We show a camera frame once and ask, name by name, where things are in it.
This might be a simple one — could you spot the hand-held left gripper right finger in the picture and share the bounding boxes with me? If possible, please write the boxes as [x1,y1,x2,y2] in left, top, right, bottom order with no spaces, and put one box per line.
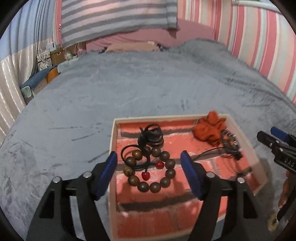
[180,150,273,241]

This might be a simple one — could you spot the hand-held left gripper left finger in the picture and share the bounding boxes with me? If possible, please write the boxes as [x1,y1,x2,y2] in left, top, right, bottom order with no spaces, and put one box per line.
[26,151,118,241]

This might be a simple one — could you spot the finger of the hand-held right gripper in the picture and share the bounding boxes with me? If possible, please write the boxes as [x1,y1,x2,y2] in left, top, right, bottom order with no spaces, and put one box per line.
[270,126,296,145]
[257,131,288,154]

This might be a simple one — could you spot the brown wooden bead bracelet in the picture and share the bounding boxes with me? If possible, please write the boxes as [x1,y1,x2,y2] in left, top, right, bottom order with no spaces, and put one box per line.
[122,147,176,193]

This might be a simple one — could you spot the black hair tie red beads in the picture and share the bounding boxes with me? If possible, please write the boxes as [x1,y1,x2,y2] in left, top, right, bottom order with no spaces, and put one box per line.
[121,145,165,181]

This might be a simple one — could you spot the black braided cord bracelet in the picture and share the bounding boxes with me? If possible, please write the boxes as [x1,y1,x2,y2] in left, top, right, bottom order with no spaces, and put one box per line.
[192,130,243,161]

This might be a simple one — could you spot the orange scrunchie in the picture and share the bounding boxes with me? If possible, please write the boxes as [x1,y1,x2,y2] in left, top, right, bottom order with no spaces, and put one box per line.
[193,111,226,147]

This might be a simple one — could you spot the beige jewelry tray orange lining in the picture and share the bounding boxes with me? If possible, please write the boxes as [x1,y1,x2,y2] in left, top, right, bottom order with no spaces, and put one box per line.
[108,113,269,240]

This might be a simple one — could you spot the person's right hand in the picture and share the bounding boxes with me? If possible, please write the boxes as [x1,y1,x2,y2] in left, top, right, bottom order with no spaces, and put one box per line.
[278,170,296,209]

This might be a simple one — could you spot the cream scrunchie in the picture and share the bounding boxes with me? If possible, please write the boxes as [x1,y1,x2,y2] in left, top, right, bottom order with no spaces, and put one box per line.
[267,214,279,232]

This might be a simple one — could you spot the grey plush blanket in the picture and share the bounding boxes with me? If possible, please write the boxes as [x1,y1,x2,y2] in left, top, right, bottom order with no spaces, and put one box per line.
[0,38,296,241]

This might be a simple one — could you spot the blue cushion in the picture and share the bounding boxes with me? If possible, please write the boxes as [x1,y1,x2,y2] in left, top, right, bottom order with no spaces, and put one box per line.
[20,67,58,93]

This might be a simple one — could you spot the brown storage box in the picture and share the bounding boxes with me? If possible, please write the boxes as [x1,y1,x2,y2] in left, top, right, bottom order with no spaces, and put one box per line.
[50,47,64,65]

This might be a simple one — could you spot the beige pillow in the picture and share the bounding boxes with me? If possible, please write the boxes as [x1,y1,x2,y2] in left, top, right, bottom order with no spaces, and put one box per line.
[105,41,162,52]

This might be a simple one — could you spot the floral storage box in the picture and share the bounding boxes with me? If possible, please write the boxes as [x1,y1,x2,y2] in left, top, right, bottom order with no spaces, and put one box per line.
[36,50,52,71]

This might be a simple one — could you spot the blue and cream curtain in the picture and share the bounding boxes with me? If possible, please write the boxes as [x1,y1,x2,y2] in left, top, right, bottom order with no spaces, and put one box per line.
[0,0,63,144]

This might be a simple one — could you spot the pink headboard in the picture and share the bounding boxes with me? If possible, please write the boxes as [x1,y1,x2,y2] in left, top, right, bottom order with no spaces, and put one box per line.
[85,19,215,52]

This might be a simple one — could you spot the grey striped hanging cloth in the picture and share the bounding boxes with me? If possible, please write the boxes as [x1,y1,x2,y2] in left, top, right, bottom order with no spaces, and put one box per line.
[60,0,179,48]

